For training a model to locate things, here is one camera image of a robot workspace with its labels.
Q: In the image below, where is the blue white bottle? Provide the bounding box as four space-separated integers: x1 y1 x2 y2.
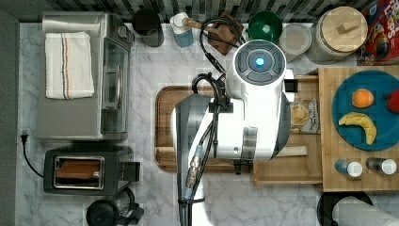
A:
169 12 194 48

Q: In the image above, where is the dark pepper shaker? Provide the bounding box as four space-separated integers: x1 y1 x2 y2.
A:
366 157 397 175

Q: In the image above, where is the bamboo drawer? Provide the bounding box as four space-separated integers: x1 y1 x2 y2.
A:
252 74 324 187

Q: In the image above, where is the clear lidded container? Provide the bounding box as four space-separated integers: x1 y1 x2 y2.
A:
279 24 311 62

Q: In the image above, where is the wooden utensil holder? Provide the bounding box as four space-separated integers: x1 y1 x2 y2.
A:
182 11 245 57

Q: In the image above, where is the stainless toaster oven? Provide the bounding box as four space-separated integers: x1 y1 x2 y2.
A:
37 12 134 140

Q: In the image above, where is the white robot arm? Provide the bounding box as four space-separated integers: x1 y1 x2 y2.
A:
171 40 291 226

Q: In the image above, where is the orange toy fruit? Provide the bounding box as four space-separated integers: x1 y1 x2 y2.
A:
352 89 375 108

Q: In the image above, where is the green mug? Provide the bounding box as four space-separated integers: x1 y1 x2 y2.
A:
247 10 282 43

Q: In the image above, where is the snack packet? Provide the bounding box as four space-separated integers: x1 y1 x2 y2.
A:
290 98 320 134

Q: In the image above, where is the black cup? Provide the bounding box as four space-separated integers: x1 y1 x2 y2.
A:
132 8 164 47

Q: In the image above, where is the red Froot Loops box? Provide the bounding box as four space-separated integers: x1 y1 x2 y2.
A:
358 0 399 66

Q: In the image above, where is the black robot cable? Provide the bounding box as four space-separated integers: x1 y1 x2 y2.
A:
178 16 247 226

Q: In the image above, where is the black power cord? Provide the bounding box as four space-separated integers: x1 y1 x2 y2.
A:
20 133 45 179

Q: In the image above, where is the red toy pepper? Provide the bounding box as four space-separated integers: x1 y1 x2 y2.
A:
384 89 399 113

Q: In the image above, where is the black coffee grinder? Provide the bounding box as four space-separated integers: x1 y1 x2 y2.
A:
86 187 144 226

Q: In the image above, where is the black toaster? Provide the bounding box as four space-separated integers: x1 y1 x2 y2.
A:
43 143 140 196

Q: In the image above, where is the blue plate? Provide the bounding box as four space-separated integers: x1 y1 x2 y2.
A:
331 70 399 151

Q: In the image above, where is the yellow toy banana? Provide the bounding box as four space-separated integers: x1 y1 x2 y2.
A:
338 112 377 145

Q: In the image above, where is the white striped towel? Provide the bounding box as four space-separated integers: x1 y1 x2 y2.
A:
45 32 94 100

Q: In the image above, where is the blue salt shaker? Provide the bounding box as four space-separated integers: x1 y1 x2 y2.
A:
335 159 363 178

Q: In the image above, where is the paper towel roll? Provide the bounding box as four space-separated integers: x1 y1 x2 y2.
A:
317 192 399 226

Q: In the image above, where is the white block in drawer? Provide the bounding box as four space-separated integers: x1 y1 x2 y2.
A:
278 146 308 157

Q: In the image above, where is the jar with wooden lid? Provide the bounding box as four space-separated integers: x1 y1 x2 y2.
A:
306 7 368 64

